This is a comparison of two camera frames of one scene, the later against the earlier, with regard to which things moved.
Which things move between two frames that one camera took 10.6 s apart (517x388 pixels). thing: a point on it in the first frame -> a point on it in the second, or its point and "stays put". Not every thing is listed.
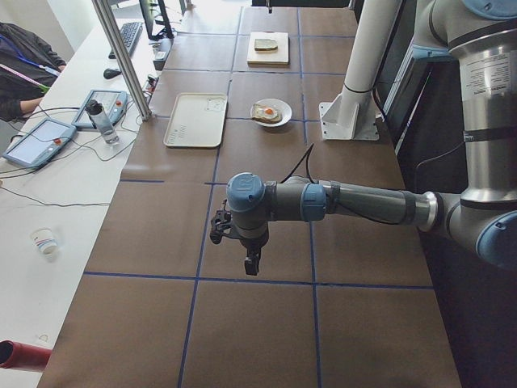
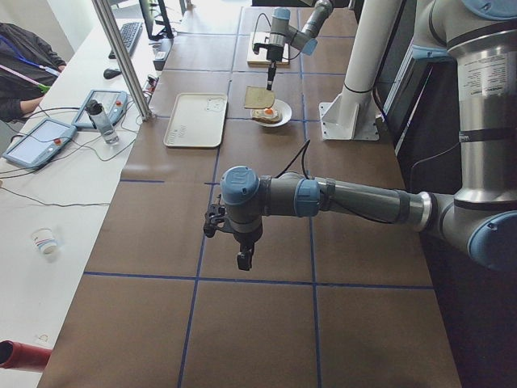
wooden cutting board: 279,56 stays put
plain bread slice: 265,44 -> 258,97
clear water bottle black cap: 96,111 stays put
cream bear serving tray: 196,120 stays put
